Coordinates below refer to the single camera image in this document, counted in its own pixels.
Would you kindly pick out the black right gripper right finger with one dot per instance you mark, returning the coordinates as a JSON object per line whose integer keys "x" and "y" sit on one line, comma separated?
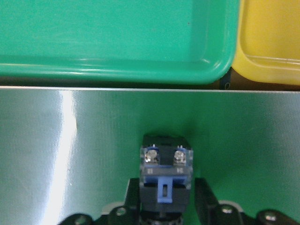
{"x": 205, "y": 201}

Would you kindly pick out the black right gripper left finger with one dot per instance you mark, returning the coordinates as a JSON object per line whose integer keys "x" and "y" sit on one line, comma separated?
{"x": 132, "y": 203}

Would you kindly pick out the green push button with blue clip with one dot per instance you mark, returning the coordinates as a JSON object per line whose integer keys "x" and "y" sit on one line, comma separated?
{"x": 166, "y": 171}

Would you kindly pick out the green conveyor belt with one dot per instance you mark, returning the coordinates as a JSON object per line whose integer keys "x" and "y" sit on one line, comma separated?
{"x": 66, "y": 151}

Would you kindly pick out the green plastic tray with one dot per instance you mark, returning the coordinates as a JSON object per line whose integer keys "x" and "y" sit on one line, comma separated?
{"x": 134, "y": 41}

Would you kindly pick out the yellow plastic tray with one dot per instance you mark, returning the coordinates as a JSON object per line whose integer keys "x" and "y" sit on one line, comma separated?
{"x": 268, "y": 43}

